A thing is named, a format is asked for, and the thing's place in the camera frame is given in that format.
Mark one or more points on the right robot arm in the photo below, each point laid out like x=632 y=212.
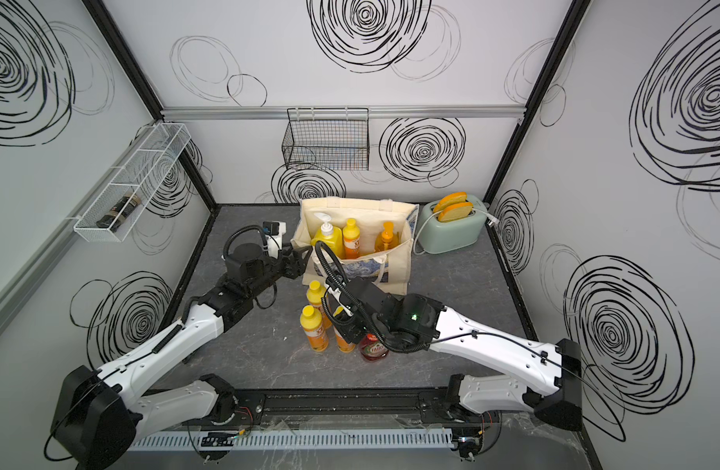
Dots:
x=542 y=378

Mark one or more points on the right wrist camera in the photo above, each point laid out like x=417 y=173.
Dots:
x=336 y=284

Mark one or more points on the grey slotted cable duct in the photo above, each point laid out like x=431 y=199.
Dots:
x=363 y=439

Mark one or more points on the dark item in shelf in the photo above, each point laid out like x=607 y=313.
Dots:
x=119 y=212

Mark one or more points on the toast slice front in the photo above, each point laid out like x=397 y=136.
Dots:
x=455 y=212

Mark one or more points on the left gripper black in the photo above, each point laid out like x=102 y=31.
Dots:
x=299 y=267

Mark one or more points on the toast slice rear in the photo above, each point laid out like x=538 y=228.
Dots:
x=450 y=200

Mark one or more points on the canvas starry night tote bag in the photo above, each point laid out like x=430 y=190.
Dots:
x=390 y=270

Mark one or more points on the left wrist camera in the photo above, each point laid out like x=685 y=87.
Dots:
x=274 y=231

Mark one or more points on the yellow pump dish soap bottle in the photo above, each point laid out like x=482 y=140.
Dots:
x=330 y=235

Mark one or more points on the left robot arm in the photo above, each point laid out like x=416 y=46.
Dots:
x=101 y=413

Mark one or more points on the mint green toaster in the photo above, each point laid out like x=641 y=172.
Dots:
x=437 y=238

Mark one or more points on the tall orange dish soap bottle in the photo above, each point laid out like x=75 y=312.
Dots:
x=387 y=239

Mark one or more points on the black wire wall basket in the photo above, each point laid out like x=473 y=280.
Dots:
x=330 y=137

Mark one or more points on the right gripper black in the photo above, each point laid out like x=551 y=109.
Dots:
x=344 y=323

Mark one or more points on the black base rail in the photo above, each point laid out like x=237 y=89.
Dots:
x=348 y=402

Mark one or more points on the toast slice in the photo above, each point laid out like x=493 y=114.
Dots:
x=455 y=212
x=450 y=200

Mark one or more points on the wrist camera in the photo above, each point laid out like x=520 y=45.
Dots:
x=336 y=284
x=274 y=231

